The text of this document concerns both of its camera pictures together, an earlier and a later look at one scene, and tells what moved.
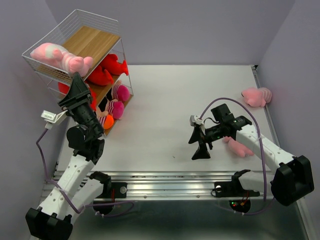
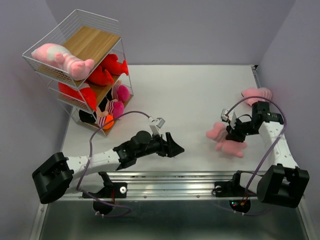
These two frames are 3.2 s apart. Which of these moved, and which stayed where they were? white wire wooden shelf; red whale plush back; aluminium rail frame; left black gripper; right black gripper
Moved: left black gripper; right black gripper
Stayed: aluminium rail frame; white wire wooden shelf; red whale plush back
